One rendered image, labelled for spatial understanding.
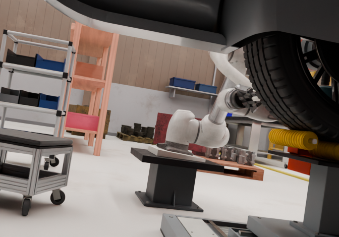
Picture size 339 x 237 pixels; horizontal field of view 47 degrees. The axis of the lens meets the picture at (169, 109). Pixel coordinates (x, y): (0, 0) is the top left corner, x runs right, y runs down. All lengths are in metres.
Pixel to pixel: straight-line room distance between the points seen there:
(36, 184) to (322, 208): 1.18
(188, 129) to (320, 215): 1.32
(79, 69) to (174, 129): 3.11
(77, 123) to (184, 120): 2.53
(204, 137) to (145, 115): 7.50
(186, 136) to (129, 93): 7.48
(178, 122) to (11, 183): 1.08
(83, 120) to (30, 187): 3.03
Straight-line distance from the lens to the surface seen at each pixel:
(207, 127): 2.48
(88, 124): 4.83
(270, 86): 1.24
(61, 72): 3.10
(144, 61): 10.04
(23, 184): 1.87
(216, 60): 2.05
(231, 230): 1.44
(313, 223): 1.37
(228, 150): 5.29
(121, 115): 9.88
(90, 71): 5.42
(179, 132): 2.47
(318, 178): 1.35
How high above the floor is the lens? 0.49
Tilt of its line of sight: 2 degrees up
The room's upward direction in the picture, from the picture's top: 9 degrees clockwise
